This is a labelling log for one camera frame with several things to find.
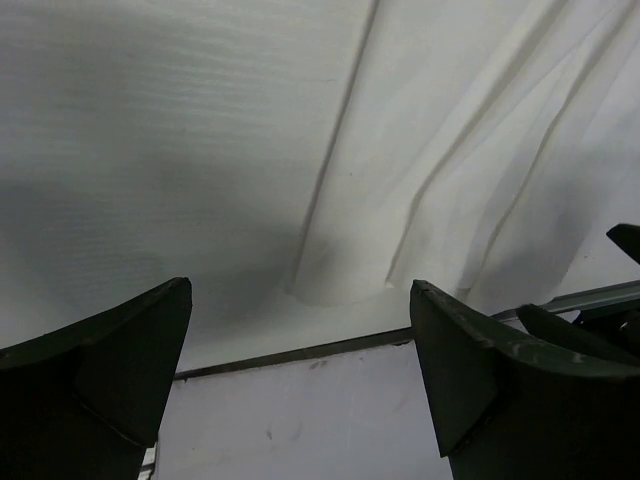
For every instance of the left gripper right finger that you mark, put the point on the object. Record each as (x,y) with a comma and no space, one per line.
(547,401)

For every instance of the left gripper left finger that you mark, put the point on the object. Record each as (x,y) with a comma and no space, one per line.
(87,401)

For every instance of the white t shirt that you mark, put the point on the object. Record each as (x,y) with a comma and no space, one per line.
(486,147)

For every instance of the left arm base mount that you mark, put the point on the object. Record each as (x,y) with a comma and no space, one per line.
(602,323)

